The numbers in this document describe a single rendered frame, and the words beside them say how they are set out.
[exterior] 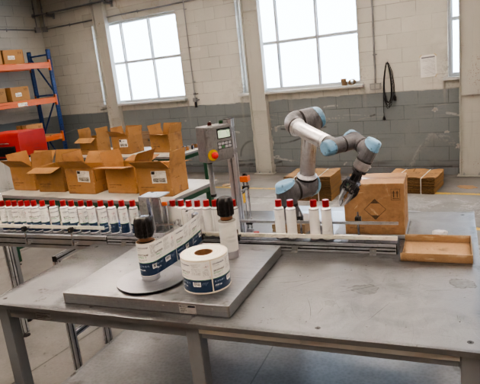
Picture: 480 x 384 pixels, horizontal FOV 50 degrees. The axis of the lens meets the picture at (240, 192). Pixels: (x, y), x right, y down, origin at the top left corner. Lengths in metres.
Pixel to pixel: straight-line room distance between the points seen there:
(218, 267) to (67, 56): 9.46
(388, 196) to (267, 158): 6.06
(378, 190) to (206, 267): 1.03
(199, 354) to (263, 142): 6.73
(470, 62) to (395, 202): 5.03
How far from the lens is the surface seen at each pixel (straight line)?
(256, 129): 8.63
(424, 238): 2.68
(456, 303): 2.09
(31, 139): 7.96
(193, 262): 2.09
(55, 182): 5.29
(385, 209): 2.70
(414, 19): 7.73
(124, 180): 4.68
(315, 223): 2.58
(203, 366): 2.14
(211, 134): 2.70
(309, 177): 2.91
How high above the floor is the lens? 1.75
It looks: 13 degrees down
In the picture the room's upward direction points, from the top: 6 degrees counter-clockwise
